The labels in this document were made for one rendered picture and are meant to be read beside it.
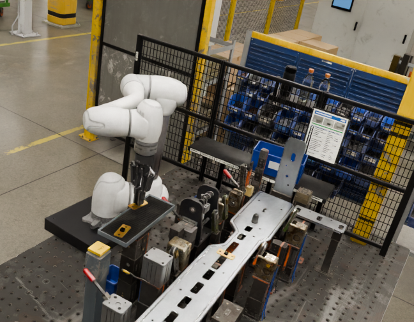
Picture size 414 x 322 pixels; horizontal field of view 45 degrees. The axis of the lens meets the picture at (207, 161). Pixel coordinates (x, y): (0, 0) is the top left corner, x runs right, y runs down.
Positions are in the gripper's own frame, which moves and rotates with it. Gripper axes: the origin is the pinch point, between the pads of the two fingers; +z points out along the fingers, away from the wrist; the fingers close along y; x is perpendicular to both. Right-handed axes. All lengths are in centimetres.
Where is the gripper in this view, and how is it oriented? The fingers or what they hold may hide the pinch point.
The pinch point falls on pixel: (138, 195)
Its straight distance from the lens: 204.8
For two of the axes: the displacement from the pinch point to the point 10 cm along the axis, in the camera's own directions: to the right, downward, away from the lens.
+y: 7.7, 4.0, -4.9
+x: 6.1, -2.5, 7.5
